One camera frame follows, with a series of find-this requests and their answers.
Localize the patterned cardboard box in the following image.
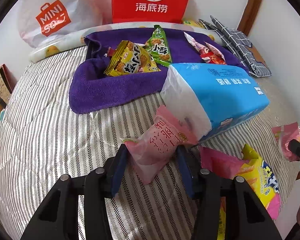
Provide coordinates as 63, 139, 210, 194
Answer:
0, 64, 18, 106

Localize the pink printed snack packet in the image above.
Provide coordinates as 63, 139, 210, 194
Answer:
271, 122, 300, 162

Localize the green snack packet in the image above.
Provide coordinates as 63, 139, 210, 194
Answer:
145, 25, 173, 68

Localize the yellow snack bag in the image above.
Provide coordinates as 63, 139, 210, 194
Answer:
219, 144, 282, 240

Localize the blue tissue pack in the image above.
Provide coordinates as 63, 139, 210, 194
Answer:
160, 62, 270, 144

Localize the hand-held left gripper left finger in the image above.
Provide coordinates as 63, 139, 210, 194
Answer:
20, 144, 129, 240

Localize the striped bed quilt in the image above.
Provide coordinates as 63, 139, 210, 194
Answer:
0, 46, 300, 240

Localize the rolled fruit print mat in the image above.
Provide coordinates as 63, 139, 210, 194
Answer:
29, 22, 215, 64

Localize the yellow chips bag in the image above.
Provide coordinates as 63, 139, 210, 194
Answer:
181, 18, 205, 29

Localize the red white snack packet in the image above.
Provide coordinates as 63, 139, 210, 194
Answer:
204, 41, 225, 59

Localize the grey plaid pillowcase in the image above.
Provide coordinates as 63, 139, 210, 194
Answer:
199, 16, 272, 78

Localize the pink plastic packet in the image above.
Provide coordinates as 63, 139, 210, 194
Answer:
199, 146, 282, 221

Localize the white plastic bag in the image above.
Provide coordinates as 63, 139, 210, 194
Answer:
17, 0, 113, 48

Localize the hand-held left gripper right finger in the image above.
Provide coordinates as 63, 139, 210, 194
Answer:
176, 146, 283, 240

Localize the purple towel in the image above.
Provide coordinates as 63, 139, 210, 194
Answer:
69, 28, 248, 115

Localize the wooden door frame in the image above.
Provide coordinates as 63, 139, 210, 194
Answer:
236, 0, 267, 38

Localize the yellow black snack packet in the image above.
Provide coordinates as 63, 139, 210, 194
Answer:
130, 44, 162, 74
104, 41, 140, 78

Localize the red paper bag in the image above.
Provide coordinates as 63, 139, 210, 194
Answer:
111, 0, 193, 25

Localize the white pink snack packet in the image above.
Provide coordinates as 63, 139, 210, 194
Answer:
184, 32, 208, 56

